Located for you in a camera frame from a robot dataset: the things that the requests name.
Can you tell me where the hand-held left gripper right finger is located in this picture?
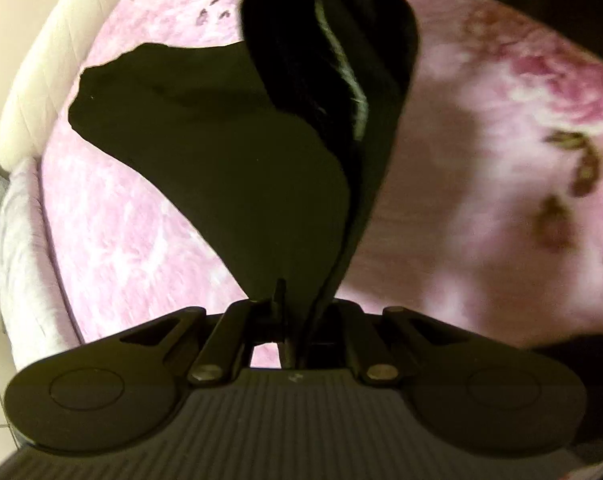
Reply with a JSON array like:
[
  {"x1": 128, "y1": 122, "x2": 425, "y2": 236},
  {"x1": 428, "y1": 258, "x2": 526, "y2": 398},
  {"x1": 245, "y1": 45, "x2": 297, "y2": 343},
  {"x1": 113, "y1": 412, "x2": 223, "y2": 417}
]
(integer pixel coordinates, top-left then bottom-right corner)
[{"x1": 306, "y1": 301, "x2": 578, "y2": 386}]

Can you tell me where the black garment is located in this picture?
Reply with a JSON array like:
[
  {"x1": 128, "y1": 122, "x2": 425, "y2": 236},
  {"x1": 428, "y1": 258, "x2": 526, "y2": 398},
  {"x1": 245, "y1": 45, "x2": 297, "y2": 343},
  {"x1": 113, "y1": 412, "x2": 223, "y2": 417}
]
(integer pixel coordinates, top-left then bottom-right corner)
[{"x1": 68, "y1": 0, "x2": 422, "y2": 376}]

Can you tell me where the pink floral blanket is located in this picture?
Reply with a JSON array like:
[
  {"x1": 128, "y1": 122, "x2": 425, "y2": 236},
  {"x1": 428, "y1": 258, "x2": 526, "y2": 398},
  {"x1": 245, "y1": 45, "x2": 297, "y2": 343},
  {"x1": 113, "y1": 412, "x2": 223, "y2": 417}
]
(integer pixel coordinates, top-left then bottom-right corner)
[{"x1": 39, "y1": 0, "x2": 603, "y2": 361}]

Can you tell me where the cream quilted headboard cushion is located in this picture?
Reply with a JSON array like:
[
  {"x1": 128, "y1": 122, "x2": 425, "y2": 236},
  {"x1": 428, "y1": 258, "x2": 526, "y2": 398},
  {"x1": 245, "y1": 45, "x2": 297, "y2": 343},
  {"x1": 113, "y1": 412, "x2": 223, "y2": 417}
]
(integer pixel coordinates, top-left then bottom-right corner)
[{"x1": 0, "y1": 0, "x2": 150, "y2": 173}]

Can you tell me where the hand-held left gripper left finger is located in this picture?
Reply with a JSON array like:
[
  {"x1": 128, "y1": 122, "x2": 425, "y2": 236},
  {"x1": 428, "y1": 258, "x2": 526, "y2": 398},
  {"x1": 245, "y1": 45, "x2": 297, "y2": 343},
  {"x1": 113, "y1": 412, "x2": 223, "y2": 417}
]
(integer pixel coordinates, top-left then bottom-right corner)
[{"x1": 16, "y1": 279, "x2": 288, "y2": 387}]

